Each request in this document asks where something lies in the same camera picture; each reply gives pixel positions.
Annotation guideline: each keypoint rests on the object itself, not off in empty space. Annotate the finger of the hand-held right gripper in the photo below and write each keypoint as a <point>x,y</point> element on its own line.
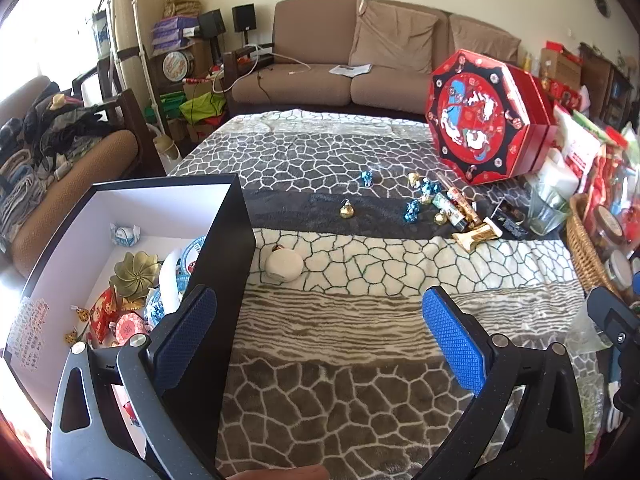
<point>612,320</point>

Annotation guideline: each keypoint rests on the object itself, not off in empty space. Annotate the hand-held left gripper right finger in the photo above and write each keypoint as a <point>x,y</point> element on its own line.
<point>452,340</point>

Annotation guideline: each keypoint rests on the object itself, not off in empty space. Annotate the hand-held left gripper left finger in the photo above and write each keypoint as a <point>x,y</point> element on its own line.
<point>187,330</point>

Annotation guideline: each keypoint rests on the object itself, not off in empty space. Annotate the black box white inside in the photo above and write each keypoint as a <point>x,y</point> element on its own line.
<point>225,240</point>

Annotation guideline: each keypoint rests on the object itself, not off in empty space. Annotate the gold foil chocolate ball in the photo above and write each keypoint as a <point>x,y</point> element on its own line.
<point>440,218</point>
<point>346,210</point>

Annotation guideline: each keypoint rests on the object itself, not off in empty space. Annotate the person's left hand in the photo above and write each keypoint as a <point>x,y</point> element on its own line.
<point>290,474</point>

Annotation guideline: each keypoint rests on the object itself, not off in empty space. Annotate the crumpled clear plastic bag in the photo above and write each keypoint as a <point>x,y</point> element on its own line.
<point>587,332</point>

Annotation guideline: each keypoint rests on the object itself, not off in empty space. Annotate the grey lidded glass jar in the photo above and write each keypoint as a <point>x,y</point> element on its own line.
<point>619,270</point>

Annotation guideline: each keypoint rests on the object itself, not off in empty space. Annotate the pink octagonal packet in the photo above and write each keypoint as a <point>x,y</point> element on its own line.
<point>130,328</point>

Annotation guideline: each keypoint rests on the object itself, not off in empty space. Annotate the blue white round packet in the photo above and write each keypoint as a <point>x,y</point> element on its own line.
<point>192,257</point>

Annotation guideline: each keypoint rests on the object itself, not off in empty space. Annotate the wicker basket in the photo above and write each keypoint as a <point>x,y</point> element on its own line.
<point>582,250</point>

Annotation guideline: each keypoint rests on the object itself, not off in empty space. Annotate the gold flower shaped tin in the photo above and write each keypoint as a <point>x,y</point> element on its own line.
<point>134,275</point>

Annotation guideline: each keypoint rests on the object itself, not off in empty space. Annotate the red packet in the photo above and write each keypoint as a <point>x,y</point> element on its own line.
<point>103,312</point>

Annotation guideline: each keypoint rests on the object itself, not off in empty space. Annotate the brown lidded jar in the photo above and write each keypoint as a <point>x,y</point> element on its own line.
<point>608,227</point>

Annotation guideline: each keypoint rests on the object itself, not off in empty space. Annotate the gold wrapped candy bar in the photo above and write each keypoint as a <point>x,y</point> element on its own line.
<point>475,236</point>

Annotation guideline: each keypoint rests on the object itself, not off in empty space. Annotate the white blue wrapped candy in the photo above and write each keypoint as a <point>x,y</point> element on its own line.
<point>123,235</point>

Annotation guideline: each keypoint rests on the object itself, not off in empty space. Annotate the white round bun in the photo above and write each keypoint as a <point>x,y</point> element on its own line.
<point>283,266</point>

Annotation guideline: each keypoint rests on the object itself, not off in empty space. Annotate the clear drinking glass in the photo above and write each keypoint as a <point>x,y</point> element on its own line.
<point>547,207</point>

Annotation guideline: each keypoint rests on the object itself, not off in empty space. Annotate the green black candy tube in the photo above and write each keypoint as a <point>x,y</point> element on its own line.
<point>451,208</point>

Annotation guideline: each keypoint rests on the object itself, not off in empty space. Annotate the small black gift box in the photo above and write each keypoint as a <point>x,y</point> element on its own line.
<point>510,220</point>

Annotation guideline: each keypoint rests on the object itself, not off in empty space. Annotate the blue foil wrapped candy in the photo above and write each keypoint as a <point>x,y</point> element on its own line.
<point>428,188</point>
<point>367,179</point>
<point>412,211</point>

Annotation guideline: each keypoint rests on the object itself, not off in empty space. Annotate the pile of snack bags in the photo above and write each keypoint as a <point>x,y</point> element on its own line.
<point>617,180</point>

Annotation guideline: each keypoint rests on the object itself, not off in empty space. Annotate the long clear candy stick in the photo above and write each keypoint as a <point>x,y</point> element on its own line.
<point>462,200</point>

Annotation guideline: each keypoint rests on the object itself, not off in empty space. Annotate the white tissue box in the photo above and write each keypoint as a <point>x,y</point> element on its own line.
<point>557,167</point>

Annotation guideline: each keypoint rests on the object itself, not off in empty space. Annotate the small gold foil candy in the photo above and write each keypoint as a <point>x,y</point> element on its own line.
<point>413,179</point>

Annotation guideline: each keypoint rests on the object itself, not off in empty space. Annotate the white red snack bag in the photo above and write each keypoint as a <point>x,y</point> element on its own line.
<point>580,145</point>

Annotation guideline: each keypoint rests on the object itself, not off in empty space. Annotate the white bin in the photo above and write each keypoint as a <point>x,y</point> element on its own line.
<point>167,150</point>

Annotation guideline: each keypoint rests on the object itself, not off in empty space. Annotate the green white snack bag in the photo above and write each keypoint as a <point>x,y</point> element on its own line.
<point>602,130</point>

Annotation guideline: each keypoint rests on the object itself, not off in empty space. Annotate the brown armchair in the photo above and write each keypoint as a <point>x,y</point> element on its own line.
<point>100,160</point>

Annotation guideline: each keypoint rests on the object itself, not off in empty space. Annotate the red octagonal gift box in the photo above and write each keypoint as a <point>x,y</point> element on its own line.
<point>475,115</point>

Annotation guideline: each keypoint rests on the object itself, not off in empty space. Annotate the dark wooden cabinet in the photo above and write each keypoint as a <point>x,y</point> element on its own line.
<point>605,82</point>

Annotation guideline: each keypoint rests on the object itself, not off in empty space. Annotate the pile of clothes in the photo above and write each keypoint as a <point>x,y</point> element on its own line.
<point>55,130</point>

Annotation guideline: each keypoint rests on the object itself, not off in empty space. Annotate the cardboard box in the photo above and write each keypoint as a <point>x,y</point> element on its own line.
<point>560,67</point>

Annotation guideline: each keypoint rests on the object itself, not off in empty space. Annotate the round printed tin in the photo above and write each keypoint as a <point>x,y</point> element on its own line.
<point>178,66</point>

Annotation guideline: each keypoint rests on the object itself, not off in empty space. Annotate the brown sofa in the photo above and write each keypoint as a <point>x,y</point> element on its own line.
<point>300,85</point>

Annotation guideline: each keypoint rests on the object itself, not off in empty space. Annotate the yellow bottle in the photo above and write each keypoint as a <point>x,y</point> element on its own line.
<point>526,61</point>

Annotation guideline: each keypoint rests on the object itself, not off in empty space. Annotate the papers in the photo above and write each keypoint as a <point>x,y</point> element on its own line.
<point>350,70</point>

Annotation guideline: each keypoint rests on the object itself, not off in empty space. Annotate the stack of purple packs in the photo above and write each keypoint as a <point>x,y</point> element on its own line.
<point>171,32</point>

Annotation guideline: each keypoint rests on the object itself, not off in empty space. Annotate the white pole stand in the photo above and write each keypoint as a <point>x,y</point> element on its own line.
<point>134,35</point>

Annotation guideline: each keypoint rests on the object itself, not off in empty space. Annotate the black speaker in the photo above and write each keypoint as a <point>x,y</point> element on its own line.
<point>243,17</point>
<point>211,23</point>

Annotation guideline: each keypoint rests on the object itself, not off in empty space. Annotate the plant in blue white vase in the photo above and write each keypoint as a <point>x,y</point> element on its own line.
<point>101,32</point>

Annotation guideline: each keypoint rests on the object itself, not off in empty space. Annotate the straw hat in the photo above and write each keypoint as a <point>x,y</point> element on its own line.
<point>182,6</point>

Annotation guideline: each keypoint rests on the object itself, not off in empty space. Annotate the round wall clock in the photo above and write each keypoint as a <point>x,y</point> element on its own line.
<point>600,3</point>

